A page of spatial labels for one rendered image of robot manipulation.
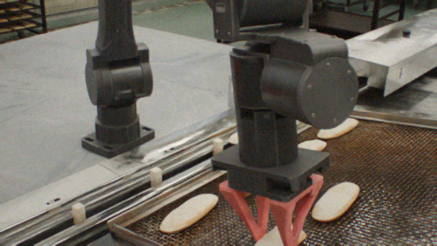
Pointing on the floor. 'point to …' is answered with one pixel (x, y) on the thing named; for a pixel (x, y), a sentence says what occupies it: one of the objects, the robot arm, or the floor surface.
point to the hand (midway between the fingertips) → (274, 237)
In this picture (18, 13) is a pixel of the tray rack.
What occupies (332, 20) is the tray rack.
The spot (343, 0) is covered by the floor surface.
